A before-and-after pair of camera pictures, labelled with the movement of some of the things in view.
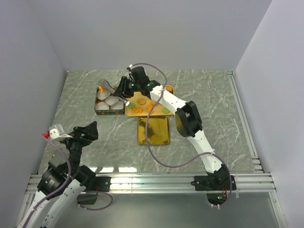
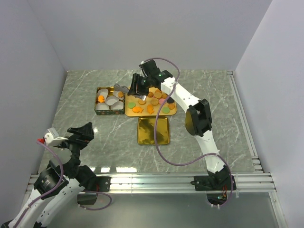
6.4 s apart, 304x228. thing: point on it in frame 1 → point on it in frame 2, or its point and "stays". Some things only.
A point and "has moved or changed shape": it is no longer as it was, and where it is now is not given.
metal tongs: [104, 84] has moved or changed shape
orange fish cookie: [149, 107] stays
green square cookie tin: [107, 103] stays
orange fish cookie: [137, 109] stays
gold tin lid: [157, 128] stays
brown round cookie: [142, 101] stays
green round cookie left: [131, 105] stays
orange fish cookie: [102, 89] → [100, 99]
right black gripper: [122, 90] → [136, 80]
